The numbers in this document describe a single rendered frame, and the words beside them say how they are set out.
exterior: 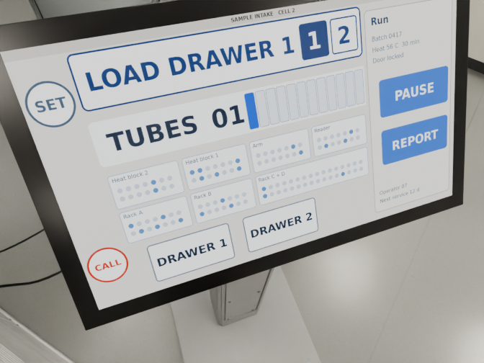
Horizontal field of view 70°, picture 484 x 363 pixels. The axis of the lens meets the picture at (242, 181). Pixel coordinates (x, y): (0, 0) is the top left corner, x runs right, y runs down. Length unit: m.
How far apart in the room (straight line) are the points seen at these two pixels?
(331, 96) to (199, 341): 1.10
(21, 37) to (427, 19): 0.42
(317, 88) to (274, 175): 0.11
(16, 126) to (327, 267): 1.32
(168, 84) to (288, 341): 1.15
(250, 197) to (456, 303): 1.38
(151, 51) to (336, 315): 1.27
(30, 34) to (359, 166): 0.36
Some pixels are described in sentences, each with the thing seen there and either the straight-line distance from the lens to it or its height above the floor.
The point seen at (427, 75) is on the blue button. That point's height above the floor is 1.11.
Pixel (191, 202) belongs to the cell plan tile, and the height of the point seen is 1.05.
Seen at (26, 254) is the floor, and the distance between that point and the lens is 1.68.
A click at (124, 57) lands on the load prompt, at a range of 0.35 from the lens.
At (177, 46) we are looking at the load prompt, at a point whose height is 1.17.
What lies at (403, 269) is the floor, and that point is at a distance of 1.63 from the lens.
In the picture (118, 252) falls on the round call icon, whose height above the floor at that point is 1.02.
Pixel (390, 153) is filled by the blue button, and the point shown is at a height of 1.04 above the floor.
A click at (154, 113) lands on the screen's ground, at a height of 1.13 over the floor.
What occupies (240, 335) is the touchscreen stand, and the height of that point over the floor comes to 0.04.
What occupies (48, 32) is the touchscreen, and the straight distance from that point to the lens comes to 0.36.
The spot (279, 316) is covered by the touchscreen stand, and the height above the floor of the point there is 0.04.
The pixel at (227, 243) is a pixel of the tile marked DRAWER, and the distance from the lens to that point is 0.41.
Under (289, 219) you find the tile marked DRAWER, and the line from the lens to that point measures 0.42.
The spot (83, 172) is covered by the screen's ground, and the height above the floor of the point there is 1.09.
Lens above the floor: 1.38
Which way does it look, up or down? 57 degrees down
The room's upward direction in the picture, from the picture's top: 5 degrees clockwise
